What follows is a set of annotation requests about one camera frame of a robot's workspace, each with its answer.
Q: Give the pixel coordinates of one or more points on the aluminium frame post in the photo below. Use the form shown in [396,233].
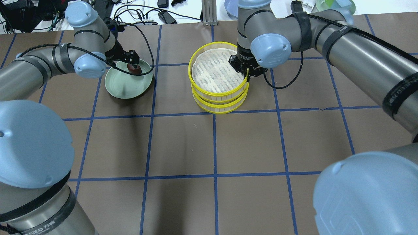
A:
[209,12]

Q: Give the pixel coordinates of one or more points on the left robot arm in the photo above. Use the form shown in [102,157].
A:
[36,146]

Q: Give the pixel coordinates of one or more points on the yellow steamer basket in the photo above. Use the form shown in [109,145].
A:
[210,73]
[220,104]

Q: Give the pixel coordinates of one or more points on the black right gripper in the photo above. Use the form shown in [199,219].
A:
[242,55]

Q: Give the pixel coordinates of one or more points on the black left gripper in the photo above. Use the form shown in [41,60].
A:
[120,52]

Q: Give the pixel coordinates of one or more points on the green bowl with blocks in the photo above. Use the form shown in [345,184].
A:
[347,5]

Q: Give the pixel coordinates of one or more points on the black power adapter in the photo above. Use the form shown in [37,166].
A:
[166,18]

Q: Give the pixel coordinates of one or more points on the brown steamed bun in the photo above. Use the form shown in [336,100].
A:
[135,69]

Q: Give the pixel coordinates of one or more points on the blue plate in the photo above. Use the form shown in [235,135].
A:
[231,8]

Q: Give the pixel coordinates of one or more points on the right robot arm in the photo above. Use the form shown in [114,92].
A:
[315,165]

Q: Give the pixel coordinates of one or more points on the green plate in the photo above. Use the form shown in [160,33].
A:
[124,86]

